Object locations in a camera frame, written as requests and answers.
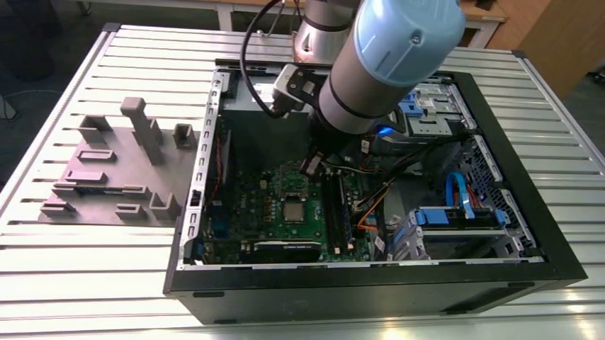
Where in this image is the grey parts rack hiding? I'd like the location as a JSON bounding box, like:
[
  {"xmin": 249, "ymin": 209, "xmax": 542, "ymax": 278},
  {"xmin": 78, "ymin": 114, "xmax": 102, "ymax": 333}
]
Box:
[{"xmin": 38, "ymin": 97, "xmax": 205, "ymax": 227}]

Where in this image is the wooden desk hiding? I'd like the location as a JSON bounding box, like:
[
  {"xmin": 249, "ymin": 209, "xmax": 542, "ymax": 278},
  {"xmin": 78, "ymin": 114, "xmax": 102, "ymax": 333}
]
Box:
[{"xmin": 207, "ymin": 0, "xmax": 510, "ymax": 49}]

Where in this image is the black camera cable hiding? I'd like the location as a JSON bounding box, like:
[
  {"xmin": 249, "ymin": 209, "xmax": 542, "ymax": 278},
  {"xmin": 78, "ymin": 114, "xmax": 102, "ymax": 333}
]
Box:
[{"xmin": 239, "ymin": 0, "xmax": 290, "ymax": 118}]

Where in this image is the blue flat data wire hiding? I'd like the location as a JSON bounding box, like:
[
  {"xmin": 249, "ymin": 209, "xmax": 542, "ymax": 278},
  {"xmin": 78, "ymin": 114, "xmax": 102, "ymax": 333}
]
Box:
[{"xmin": 446, "ymin": 171, "xmax": 477, "ymax": 219}]

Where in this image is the blue plastic disk carrier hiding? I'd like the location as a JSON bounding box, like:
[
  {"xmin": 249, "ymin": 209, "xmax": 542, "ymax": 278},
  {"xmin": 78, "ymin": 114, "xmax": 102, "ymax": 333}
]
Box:
[{"xmin": 397, "ymin": 90, "xmax": 425, "ymax": 118}]

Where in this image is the silver CPU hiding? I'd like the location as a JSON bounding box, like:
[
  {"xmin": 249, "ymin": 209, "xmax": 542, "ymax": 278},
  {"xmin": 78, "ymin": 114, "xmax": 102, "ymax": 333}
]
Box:
[{"xmin": 285, "ymin": 204, "xmax": 307, "ymax": 223}]

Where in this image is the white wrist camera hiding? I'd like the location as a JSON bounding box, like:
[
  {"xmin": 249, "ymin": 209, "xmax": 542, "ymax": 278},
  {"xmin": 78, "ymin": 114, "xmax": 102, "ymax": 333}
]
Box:
[{"xmin": 271, "ymin": 64, "xmax": 319, "ymax": 114}]

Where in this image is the hard disk in blue carrier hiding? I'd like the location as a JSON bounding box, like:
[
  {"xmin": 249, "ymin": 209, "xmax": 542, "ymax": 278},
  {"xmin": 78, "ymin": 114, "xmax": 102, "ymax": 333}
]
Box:
[{"xmin": 410, "ymin": 207, "xmax": 510, "ymax": 231}]

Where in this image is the black wire bundle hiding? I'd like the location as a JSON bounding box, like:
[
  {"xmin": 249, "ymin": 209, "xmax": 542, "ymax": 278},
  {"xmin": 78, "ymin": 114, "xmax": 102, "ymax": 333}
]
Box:
[{"xmin": 377, "ymin": 134, "xmax": 474, "ymax": 185}]

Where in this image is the metal socket cover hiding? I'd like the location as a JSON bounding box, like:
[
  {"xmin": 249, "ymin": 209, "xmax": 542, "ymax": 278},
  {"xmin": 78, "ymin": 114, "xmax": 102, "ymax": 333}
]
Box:
[{"xmin": 278, "ymin": 159, "xmax": 311, "ymax": 198}]

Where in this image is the grey power supply unit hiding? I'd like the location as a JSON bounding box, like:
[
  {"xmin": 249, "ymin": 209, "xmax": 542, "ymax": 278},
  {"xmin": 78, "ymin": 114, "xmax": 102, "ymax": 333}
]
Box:
[{"xmin": 221, "ymin": 76, "xmax": 317, "ymax": 157}]

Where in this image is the black Nvidia graphics card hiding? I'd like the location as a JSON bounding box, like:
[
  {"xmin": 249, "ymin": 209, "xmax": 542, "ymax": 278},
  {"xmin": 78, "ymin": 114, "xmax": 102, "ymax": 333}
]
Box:
[{"xmin": 202, "ymin": 239, "xmax": 325, "ymax": 265}]

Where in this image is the CPU socket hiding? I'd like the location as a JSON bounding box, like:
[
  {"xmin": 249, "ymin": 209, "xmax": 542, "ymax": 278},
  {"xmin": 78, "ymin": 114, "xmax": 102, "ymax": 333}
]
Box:
[{"xmin": 281, "ymin": 199, "xmax": 311, "ymax": 227}]

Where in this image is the orange wire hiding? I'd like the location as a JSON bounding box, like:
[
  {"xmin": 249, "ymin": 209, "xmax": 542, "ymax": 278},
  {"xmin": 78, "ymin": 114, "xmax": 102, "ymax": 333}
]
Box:
[{"xmin": 357, "ymin": 196, "xmax": 393, "ymax": 233}]

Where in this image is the black PC case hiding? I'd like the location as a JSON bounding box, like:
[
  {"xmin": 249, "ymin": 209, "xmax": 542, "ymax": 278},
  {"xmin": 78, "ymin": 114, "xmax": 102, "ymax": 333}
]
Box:
[{"xmin": 163, "ymin": 58, "xmax": 591, "ymax": 325}]

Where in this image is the silver disk bay cage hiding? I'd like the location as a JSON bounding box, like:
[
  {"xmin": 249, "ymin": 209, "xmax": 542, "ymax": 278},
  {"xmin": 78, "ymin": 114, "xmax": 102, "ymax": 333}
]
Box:
[{"xmin": 386, "ymin": 207, "xmax": 542, "ymax": 263}]

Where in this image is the green motherboard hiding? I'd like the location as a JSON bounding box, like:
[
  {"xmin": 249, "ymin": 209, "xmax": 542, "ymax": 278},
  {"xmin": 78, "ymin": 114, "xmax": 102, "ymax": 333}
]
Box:
[{"xmin": 202, "ymin": 166, "xmax": 374, "ymax": 265}]

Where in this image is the wooden cabinet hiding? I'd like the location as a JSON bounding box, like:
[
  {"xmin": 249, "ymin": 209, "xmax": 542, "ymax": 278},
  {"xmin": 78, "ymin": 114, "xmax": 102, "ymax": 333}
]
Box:
[{"xmin": 489, "ymin": 0, "xmax": 605, "ymax": 98}]

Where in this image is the black RAM slot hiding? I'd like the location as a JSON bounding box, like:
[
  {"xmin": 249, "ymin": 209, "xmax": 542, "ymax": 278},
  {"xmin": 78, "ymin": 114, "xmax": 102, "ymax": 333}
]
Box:
[
  {"xmin": 333, "ymin": 169, "xmax": 357, "ymax": 250},
  {"xmin": 321, "ymin": 168, "xmax": 342, "ymax": 253}
]

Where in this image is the silver drive cage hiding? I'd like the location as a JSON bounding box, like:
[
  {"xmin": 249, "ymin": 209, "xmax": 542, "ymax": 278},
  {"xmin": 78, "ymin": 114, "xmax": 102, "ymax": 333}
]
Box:
[{"xmin": 392, "ymin": 74, "xmax": 477, "ymax": 153}]

